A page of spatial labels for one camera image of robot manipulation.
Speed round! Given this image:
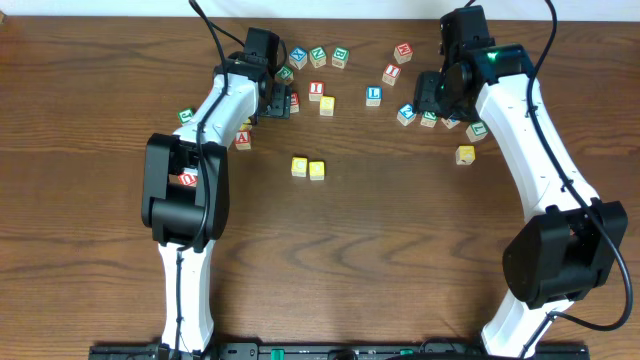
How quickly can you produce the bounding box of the yellow block near A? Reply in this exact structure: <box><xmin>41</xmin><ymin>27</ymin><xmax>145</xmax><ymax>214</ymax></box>
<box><xmin>240</xmin><ymin>119</ymin><xmax>253</xmax><ymax>131</ymax></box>

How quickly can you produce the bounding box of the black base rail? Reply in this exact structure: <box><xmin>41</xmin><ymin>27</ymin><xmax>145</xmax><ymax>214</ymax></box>
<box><xmin>88</xmin><ymin>341</ymin><xmax>591</xmax><ymax>360</ymax></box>

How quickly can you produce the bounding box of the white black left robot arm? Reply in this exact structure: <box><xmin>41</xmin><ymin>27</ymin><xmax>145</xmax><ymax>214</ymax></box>
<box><xmin>141</xmin><ymin>28</ymin><xmax>292</xmax><ymax>359</ymax></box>

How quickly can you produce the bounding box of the blue 2 block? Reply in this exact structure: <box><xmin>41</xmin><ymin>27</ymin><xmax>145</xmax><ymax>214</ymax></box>
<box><xmin>397</xmin><ymin>103</ymin><xmax>416</xmax><ymax>126</ymax></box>

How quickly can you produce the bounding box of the green B block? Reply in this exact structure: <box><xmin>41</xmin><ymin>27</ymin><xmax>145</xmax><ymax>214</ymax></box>
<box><xmin>331</xmin><ymin>47</ymin><xmax>350</xmax><ymax>69</ymax></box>

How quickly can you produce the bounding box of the blue 5 block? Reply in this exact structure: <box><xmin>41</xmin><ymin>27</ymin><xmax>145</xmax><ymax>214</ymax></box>
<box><xmin>442</xmin><ymin>119</ymin><xmax>460</xmax><ymax>129</ymax></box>

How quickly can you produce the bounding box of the green N block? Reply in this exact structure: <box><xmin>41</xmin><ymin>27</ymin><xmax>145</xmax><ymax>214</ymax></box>
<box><xmin>309</xmin><ymin>46</ymin><xmax>327</xmax><ymax>68</ymax></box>

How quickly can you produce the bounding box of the red A block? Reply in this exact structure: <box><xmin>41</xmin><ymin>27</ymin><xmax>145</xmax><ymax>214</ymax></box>
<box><xmin>234</xmin><ymin>130</ymin><xmax>252</xmax><ymax>151</ymax></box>

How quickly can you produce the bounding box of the red u block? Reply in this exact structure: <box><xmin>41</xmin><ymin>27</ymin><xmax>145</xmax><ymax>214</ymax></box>
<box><xmin>290</xmin><ymin>92</ymin><xmax>300</xmax><ymax>114</ymax></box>
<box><xmin>178</xmin><ymin>172</ymin><xmax>198</xmax><ymax>187</ymax></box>

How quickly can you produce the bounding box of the yellow C block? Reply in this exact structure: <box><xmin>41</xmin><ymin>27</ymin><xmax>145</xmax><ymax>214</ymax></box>
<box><xmin>291</xmin><ymin>157</ymin><xmax>308</xmax><ymax>178</ymax></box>

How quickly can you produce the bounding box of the red i block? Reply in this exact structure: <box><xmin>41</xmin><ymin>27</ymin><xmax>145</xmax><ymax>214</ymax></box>
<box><xmin>382</xmin><ymin>64</ymin><xmax>401</xmax><ymax>86</ymax></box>
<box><xmin>308</xmin><ymin>81</ymin><xmax>325</xmax><ymax>102</ymax></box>

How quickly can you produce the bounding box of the green J block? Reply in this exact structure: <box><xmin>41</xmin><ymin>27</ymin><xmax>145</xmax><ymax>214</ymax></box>
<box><xmin>178</xmin><ymin>108</ymin><xmax>195</xmax><ymax>125</ymax></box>

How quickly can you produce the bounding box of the green Z block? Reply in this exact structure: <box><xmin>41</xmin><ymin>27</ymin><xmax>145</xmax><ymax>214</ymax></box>
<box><xmin>420</xmin><ymin>111</ymin><xmax>439</xmax><ymax>128</ymax></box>

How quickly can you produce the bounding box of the green T block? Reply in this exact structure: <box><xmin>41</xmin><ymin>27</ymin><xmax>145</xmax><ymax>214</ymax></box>
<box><xmin>465</xmin><ymin>121</ymin><xmax>489</xmax><ymax>143</ymax></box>

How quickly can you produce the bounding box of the yellow S block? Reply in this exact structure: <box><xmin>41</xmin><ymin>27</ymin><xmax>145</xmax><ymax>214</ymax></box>
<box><xmin>319</xmin><ymin>96</ymin><xmax>336</xmax><ymax>116</ymax></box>

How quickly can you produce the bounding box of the red I block right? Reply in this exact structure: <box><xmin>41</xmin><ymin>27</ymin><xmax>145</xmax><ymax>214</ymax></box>
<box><xmin>382</xmin><ymin>64</ymin><xmax>401</xmax><ymax>86</ymax></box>

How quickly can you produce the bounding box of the yellow O block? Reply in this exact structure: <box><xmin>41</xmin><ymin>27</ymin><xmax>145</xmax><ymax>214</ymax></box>
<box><xmin>309</xmin><ymin>161</ymin><xmax>326</xmax><ymax>181</ymax></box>

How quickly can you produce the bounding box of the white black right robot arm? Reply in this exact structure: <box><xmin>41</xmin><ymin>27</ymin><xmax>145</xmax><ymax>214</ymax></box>
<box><xmin>413</xmin><ymin>3</ymin><xmax>632</xmax><ymax>359</ymax></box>

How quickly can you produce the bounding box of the yellow block right lower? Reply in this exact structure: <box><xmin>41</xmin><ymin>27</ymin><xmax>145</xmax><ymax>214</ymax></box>
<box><xmin>455</xmin><ymin>145</ymin><xmax>476</xmax><ymax>165</ymax></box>

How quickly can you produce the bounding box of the red U block upper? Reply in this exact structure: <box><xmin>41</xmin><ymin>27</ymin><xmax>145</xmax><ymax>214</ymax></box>
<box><xmin>290</xmin><ymin>92</ymin><xmax>300</xmax><ymax>114</ymax></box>

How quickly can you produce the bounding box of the blue L block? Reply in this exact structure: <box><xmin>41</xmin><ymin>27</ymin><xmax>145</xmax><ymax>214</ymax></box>
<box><xmin>366</xmin><ymin>86</ymin><xmax>382</xmax><ymax>107</ymax></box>

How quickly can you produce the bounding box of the blue X block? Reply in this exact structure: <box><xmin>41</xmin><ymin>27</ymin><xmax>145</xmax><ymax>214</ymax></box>
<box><xmin>289</xmin><ymin>46</ymin><xmax>308</xmax><ymax>70</ymax></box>

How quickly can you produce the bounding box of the red block far right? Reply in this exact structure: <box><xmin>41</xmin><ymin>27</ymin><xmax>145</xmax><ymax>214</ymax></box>
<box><xmin>394</xmin><ymin>42</ymin><xmax>414</xmax><ymax>64</ymax></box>

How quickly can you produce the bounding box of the green F block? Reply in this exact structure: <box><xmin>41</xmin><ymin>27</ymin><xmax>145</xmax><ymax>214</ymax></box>
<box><xmin>276</xmin><ymin>65</ymin><xmax>294</xmax><ymax>85</ymax></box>

